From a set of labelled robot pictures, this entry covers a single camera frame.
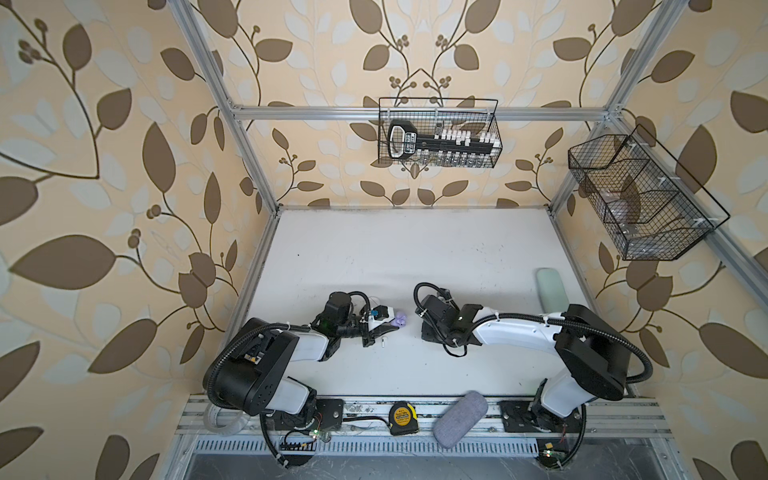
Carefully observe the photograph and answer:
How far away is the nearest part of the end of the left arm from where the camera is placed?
737mm

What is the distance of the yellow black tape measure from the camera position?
72 centimetres

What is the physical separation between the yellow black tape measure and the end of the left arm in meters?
0.17
